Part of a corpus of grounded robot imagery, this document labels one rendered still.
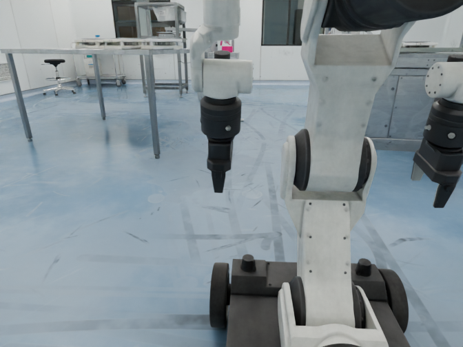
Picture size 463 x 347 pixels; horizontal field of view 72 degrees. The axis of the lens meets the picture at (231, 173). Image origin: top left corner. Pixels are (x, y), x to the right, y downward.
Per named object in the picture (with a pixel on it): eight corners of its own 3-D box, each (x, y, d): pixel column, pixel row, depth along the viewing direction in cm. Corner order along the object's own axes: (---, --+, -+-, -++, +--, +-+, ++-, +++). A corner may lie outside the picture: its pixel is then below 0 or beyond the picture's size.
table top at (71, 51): (1, 53, 273) (-1, 49, 272) (93, 51, 368) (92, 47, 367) (149, 54, 225) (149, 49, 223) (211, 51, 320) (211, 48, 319)
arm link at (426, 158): (472, 186, 65) (497, 132, 58) (424, 186, 65) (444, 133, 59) (440, 155, 75) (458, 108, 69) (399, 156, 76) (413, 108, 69)
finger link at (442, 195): (429, 206, 69) (439, 182, 66) (444, 206, 69) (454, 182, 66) (433, 210, 68) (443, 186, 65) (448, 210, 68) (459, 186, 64)
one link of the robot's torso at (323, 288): (376, 360, 67) (384, 133, 65) (281, 355, 68) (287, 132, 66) (352, 323, 82) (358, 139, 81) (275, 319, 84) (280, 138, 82)
